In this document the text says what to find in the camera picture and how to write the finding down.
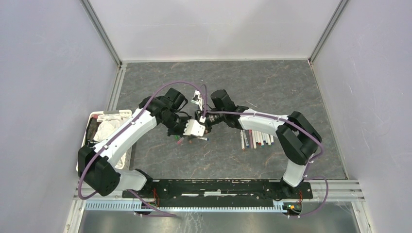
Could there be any blue clear capped pen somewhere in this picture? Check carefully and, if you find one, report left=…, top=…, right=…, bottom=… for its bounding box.
left=242, top=130, right=250, bottom=148

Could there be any red capped marker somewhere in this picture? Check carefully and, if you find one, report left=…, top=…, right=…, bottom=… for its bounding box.
left=256, top=132, right=262, bottom=146

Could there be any brown capped white marker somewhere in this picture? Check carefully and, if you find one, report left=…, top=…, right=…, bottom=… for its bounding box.
left=240, top=130, right=245, bottom=151

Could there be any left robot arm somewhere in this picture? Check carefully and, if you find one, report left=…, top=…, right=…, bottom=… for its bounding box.
left=78, top=88, right=190, bottom=200

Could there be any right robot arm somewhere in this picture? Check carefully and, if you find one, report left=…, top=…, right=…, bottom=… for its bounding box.
left=190, top=89, right=324, bottom=198

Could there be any white cloth in basket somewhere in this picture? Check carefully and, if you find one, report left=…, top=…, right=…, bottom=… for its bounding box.
left=93, top=115, right=125, bottom=142

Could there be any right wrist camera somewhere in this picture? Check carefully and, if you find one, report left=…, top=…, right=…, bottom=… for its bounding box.
left=190, top=90, right=205, bottom=111

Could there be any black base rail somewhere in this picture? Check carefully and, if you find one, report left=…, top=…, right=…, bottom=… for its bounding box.
left=137, top=179, right=313, bottom=208

